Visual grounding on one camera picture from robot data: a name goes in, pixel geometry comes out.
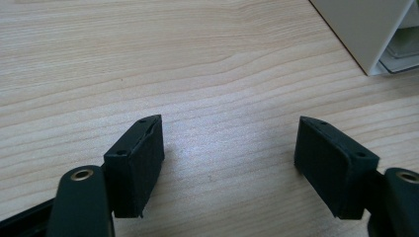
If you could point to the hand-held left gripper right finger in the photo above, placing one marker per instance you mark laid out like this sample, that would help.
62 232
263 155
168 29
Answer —
332 164

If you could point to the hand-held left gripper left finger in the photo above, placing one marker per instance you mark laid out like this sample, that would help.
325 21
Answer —
133 164

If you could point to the white drawer cabinet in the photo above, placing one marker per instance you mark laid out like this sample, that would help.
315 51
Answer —
359 29

